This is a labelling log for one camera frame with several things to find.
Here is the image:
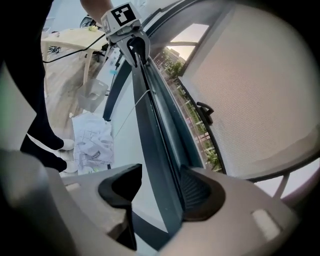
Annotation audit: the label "light wooden desk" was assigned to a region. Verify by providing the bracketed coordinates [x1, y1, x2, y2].
[40, 26, 109, 93]

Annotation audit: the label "black office chair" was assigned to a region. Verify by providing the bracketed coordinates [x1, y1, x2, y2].
[79, 15, 97, 28]

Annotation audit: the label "person's left forearm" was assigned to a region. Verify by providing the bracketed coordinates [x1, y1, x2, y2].
[79, 0, 113, 26]

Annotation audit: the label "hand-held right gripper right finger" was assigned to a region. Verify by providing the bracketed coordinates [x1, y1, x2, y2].
[159, 164, 301, 256]

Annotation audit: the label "black trousers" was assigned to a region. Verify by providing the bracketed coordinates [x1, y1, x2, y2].
[0, 0, 68, 173]

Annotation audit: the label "white pull cord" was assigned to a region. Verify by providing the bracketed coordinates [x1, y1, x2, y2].
[116, 89, 156, 136]

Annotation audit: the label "white shoe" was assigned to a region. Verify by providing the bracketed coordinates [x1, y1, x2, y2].
[58, 159, 79, 174]
[56, 138, 76, 152]

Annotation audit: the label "black window frame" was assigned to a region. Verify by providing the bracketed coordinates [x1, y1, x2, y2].
[102, 0, 238, 252]

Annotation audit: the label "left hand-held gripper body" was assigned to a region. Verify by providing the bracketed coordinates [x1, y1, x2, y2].
[100, 1, 145, 48]

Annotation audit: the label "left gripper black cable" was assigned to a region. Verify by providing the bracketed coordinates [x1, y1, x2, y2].
[42, 32, 108, 63]

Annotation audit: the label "black window handle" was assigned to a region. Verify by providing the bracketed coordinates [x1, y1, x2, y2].
[196, 101, 215, 125]

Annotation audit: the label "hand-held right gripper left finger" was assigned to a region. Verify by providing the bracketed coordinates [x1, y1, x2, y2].
[61, 163, 143, 251]

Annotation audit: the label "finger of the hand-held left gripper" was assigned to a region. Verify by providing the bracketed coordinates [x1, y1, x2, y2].
[116, 36, 139, 68]
[129, 33, 151, 65]

